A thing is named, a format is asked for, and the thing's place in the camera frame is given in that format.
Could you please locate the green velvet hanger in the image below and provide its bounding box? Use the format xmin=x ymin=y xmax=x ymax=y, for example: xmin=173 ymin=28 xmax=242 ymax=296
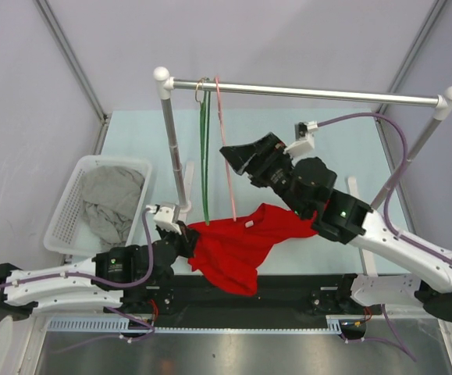
xmin=195 ymin=77 xmax=211 ymax=225

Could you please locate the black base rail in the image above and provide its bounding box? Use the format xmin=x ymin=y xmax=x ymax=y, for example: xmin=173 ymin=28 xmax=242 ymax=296
xmin=120 ymin=273 xmax=365 ymax=316

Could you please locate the silver clothes rack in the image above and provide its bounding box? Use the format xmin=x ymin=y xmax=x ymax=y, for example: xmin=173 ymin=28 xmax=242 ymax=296
xmin=151 ymin=66 xmax=452 ymax=274

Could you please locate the white cable duct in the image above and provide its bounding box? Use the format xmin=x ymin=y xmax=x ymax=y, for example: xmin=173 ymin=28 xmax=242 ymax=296
xmin=48 ymin=316 xmax=363 ymax=339

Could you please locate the grey t shirt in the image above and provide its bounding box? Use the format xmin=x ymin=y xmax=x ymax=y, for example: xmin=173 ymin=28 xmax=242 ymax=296
xmin=80 ymin=166 xmax=145 ymax=251

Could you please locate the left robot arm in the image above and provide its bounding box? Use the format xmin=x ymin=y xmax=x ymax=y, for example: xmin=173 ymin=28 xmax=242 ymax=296
xmin=0 ymin=223 xmax=200 ymax=321

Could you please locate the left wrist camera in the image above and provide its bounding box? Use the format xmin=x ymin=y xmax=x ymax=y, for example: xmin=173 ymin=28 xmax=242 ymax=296
xmin=145 ymin=203 xmax=181 ymax=234

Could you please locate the red t shirt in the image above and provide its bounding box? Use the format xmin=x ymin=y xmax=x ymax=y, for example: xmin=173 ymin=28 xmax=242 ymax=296
xmin=188 ymin=203 xmax=318 ymax=297

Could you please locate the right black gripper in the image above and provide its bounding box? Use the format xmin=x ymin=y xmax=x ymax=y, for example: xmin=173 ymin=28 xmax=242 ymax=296
xmin=220 ymin=133 xmax=308 ymax=219

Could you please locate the white plastic basket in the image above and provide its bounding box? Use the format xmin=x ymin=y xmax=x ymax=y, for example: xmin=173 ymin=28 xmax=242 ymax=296
xmin=44 ymin=155 xmax=152 ymax=257

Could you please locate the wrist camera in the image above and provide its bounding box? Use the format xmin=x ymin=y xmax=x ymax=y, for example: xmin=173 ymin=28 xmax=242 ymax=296
xmin=284 ymin=121 xmax=319 ymax=158
xmin=145 ymin=203 xmax=181 ymax=234

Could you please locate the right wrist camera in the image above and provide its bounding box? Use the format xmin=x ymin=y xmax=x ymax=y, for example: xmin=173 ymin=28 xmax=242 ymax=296
xmin=284 ymin=121 xmax=319 ymax=158

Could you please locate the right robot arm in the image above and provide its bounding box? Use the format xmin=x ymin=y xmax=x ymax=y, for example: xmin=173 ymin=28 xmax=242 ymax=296
xmin=219 ymin=133 xmax=452 ymax=323

